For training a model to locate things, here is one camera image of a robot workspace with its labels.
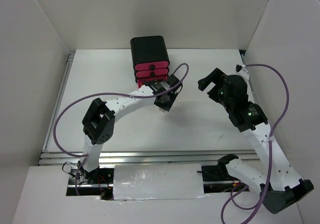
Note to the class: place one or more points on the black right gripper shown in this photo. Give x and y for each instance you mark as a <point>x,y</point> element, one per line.
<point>217,77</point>

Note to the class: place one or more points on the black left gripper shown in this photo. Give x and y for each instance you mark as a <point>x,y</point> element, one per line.
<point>167,106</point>

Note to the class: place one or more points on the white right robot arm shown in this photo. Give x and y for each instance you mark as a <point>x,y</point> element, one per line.
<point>281,186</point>

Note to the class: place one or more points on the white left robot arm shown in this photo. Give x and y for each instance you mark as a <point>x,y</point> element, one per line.
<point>101,117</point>

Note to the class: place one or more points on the black drawer organizer box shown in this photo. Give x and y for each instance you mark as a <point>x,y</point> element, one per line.
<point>147,49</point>

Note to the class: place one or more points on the white foil cover sheet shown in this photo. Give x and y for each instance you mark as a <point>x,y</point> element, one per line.
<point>157,182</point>

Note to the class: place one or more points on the aluminium right side rail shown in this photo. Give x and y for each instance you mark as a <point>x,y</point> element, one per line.
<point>261,137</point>

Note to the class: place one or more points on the aluminium rail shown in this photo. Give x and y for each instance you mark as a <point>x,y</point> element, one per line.
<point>69,62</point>
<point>261,137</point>
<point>167,157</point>

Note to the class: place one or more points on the aluminium left side rail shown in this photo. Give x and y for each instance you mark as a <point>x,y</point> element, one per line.
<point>69,62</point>

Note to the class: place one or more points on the aluminium front rail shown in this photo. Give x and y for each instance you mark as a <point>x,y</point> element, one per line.
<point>167,157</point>

